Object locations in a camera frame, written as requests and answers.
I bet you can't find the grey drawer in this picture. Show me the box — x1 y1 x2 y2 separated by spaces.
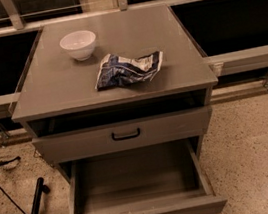
68 139 226 214
32 106 212 164

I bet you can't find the grey top drawer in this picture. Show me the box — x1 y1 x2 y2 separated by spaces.
32 106 212 164

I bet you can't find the grey drawer cabinet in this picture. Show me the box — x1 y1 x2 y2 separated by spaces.
12 5 218 177

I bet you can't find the crumpled blue white chip bag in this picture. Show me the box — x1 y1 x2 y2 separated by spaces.
95 51 164 90

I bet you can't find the white ceramic bowl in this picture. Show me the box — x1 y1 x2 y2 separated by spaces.
59 30 97 61

